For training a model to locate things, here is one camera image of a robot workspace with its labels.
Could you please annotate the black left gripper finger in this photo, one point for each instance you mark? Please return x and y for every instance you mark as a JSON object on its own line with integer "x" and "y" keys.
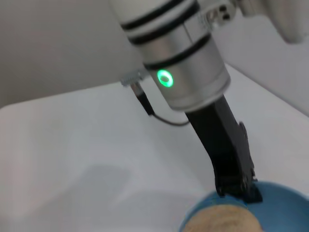
{"x": 229, "y": 189}
{"x": 247, "y": 174}

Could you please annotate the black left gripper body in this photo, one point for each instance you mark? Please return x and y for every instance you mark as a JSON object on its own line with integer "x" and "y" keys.
{"x": 217, "y": 140}

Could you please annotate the beige egg yolk pastry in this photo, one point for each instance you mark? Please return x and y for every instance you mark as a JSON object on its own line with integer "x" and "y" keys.
{"x": 222, "y": 221}

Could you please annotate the blue bowl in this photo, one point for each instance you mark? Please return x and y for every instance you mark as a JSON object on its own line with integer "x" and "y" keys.
{"x": 285, "y": 207}

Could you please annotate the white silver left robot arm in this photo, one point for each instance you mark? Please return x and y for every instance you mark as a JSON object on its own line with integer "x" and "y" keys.
{"x": 173, "y": 48}

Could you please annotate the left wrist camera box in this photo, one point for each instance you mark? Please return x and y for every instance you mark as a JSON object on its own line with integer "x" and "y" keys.
{"x": 289, "y": 19}

